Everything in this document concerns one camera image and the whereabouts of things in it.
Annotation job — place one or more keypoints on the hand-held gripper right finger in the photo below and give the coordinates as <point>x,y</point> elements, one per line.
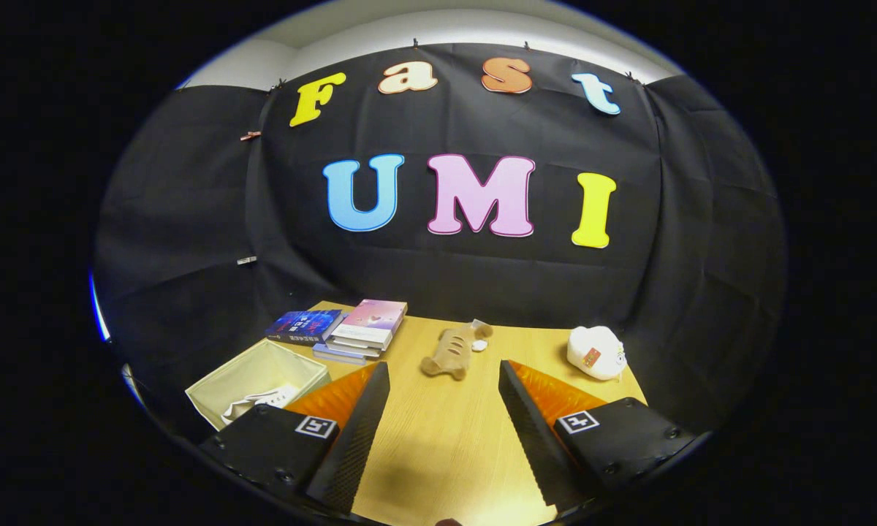
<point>541,446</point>

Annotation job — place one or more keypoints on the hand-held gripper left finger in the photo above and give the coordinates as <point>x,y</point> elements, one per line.
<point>351,446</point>

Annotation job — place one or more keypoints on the white shoe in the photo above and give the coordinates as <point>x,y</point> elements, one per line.
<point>263,399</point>

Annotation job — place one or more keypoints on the green fabric storage box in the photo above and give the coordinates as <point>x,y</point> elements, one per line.
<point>263,369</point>

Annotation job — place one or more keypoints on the pale blue book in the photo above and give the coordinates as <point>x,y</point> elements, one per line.
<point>336,356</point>

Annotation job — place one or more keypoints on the white book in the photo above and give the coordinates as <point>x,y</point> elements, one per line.
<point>354,346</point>

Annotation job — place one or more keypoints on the white plush toy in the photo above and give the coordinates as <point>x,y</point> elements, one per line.
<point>599,351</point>

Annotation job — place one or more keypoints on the tan plush toy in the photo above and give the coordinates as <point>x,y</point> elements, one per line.
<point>449,354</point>

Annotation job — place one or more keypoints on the dark blue book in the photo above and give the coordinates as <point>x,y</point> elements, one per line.
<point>303,325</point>

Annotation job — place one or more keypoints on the pink cover book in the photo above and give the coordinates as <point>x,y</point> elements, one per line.
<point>373,315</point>

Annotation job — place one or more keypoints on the black backdrop cloth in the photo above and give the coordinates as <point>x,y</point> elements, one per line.
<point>446,277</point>

